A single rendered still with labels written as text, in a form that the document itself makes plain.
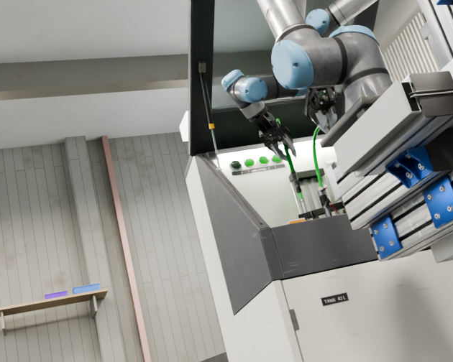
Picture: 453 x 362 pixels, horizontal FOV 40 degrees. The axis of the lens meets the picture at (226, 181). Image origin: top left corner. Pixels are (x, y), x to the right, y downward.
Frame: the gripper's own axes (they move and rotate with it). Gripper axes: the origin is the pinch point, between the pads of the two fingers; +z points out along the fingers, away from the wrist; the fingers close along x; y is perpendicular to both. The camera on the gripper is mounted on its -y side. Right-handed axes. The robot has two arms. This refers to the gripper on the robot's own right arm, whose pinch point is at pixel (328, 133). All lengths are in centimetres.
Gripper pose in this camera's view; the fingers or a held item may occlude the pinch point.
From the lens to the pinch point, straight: 208.5
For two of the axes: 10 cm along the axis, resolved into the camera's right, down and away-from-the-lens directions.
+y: 1.8, -3.7, -9.1
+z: 2.4, 9.1, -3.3
